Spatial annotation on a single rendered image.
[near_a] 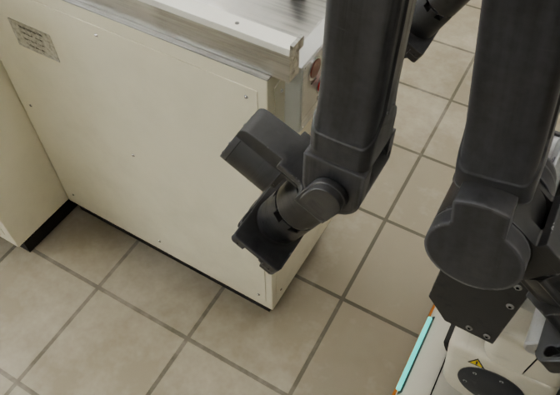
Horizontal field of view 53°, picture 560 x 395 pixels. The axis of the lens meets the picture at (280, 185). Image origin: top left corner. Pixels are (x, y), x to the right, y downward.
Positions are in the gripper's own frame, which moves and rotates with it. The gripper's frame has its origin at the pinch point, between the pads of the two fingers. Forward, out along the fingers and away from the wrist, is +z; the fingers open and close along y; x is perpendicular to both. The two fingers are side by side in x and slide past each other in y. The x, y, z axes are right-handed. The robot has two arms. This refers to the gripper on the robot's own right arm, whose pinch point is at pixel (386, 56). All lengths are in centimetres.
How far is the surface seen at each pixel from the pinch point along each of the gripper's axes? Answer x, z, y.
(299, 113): -5.3, 5.7, 17.2
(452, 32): 26, 75, -121
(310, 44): -10.9, -1.9, 11.5
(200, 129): -16.8, 20.7, 22.2
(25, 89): -55, 55, 22
